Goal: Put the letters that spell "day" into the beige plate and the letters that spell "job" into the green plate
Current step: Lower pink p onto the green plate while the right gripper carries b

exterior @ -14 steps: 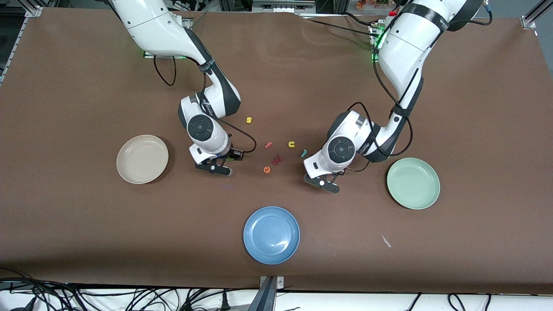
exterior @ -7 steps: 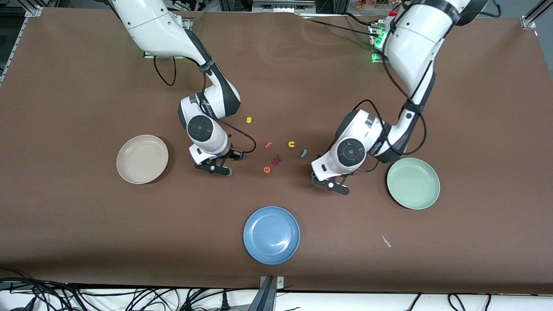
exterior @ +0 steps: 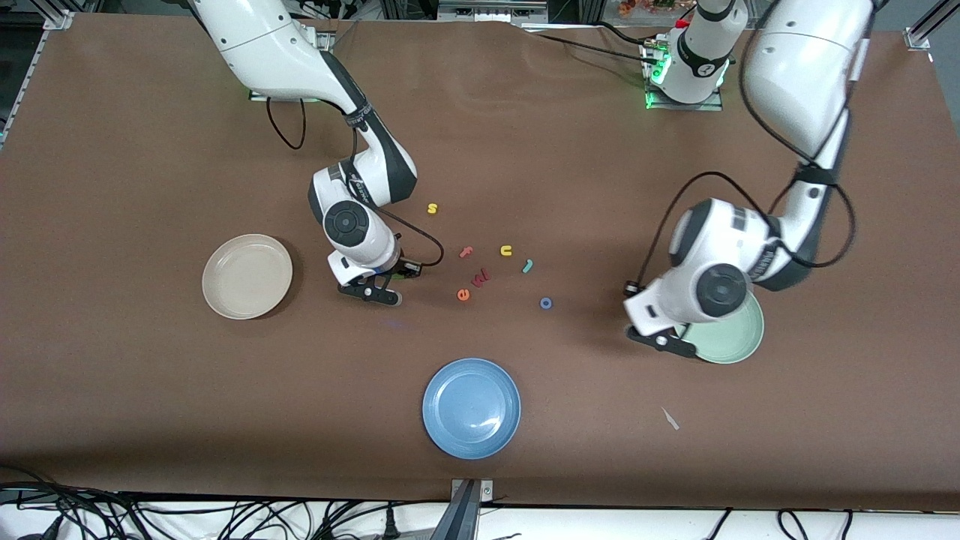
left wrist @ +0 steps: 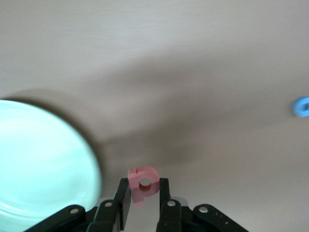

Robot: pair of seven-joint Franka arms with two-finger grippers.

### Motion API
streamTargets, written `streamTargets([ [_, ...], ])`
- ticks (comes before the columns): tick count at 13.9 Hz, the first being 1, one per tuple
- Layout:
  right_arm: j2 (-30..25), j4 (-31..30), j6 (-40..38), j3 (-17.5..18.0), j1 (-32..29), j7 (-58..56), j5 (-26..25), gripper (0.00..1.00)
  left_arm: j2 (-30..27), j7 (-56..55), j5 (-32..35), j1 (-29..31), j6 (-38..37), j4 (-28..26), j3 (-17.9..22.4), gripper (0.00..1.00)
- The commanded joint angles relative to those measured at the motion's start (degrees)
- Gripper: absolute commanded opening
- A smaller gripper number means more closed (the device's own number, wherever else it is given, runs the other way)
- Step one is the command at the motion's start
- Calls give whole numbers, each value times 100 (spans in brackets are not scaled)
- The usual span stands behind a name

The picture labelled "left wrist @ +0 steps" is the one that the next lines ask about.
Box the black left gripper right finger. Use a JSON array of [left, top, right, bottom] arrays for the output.
[[156, 178, 249, 232]]

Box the brown table cover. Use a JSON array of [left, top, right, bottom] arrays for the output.
[[0, 0, 309, 232]]

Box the pink foam letter d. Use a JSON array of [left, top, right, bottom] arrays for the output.
[[127, 165, 161, 208]]

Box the pale green plate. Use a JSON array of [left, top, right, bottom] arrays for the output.
[[0, 99, 102, 224]]

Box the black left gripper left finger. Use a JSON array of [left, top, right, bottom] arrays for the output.
[[23, 177, 132, 232]]

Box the blue foam letter o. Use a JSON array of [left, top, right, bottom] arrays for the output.
[[289, 96, 309, 118]]

